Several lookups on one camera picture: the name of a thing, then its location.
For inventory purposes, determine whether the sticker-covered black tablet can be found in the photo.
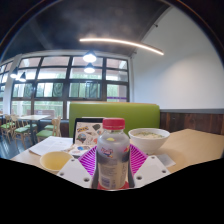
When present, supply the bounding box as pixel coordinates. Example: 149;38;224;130
72;117;105;147

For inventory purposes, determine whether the clear red-capped drink bottle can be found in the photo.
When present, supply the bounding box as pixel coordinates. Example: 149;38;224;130
91;117;134;191

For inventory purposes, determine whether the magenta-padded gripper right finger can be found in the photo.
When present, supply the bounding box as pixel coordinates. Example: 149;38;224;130
128;143;172;189

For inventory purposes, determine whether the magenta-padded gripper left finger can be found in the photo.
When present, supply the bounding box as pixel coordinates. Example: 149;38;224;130
56;145;100;190

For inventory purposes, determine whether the group of green-seated wooden chairs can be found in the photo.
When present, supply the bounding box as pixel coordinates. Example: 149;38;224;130
0;114;63;149

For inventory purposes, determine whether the green upholstered bench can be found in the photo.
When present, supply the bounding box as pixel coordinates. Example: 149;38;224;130
68;101;161;138

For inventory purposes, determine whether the group of pendant lamps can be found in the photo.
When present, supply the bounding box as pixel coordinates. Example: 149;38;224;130
9;50;98;83

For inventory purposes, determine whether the white bowl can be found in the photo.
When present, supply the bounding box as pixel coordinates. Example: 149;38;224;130
128;127;171;155

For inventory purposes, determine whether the curved linear ceiling light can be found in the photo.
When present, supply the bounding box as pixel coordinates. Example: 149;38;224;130
79;37;165;56

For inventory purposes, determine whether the large wooden dining table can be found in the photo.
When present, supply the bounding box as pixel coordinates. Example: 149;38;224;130
16;114;52;144

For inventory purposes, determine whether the white paper slip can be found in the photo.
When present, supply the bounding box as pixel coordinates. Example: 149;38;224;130
154;153;177;168

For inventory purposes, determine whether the yellow cup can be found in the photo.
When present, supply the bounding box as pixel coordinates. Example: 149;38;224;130
39;150;74;175

